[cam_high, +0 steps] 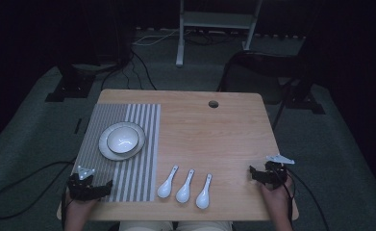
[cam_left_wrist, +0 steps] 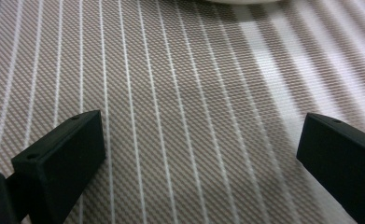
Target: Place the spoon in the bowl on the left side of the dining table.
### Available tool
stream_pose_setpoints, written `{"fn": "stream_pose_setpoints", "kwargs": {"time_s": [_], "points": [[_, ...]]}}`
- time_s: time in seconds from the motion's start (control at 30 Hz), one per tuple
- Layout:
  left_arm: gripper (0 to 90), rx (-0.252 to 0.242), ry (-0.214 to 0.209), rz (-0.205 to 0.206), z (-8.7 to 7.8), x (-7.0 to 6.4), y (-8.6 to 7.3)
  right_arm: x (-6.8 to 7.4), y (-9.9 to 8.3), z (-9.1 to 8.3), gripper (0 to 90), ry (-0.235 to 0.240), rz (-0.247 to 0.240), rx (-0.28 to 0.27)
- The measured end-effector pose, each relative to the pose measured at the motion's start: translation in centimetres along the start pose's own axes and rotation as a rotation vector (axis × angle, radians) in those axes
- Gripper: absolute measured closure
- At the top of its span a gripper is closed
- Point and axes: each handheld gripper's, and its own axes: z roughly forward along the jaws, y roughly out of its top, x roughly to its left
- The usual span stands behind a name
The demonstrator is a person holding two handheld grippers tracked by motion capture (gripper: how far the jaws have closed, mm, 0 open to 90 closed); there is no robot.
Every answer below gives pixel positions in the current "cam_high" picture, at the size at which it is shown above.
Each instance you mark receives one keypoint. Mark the grey striped placemat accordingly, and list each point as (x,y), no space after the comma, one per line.
(134,179)

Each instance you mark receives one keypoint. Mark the white round plate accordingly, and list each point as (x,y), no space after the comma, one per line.
(107,153)

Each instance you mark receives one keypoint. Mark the black stand with flat base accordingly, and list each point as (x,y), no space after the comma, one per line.
(71,86)

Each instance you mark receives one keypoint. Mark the person's left hand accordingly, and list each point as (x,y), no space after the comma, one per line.
(80,204)

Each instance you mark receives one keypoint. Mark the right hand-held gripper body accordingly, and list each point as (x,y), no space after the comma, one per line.
(277,173)

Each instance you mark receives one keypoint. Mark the black stand base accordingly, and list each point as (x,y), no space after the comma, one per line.
(305,104)

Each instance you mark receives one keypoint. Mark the white ceramic spoon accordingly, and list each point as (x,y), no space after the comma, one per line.
(203,198)
(165,189)
(183,193)

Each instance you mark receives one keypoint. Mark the person's right hand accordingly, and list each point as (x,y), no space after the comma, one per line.
(277,195)

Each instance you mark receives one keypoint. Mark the white metal stand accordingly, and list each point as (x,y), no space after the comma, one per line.
(214,20)

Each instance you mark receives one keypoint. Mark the white ceramic bowl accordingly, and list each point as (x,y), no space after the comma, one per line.
(122,140)

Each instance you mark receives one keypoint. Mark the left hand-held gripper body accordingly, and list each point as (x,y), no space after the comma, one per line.
(81,187)

